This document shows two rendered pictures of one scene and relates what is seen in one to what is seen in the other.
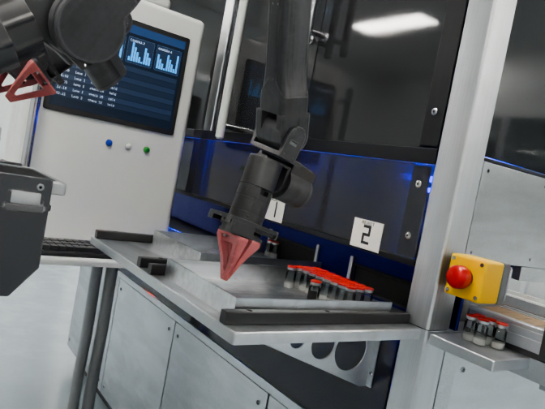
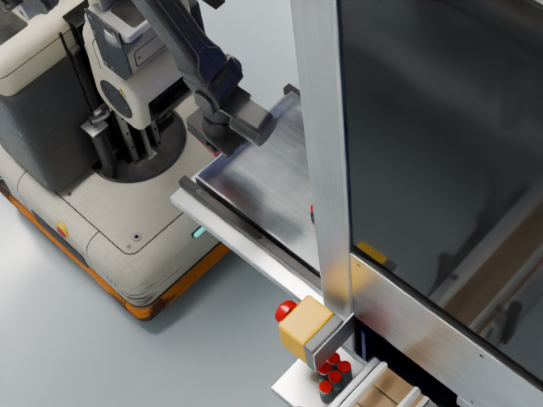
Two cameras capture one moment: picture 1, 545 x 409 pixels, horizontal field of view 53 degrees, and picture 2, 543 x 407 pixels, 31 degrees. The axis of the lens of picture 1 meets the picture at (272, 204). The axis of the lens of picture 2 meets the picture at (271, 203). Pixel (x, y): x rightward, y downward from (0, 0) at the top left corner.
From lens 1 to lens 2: 1.85 m
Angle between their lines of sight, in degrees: 86
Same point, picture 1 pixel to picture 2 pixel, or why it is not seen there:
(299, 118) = (199, 86)
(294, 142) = (202, 102)
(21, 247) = (119, 60)
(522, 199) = (434, 333)
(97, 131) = not seen: outside the picture
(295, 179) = (236, 124)
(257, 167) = not seen: hidden behind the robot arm
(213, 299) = (220, 161)
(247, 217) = (203, 128)
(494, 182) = (373, 283)
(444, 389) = not seen: hidden behind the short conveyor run
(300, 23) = (154, 23)
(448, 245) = (325, 287)
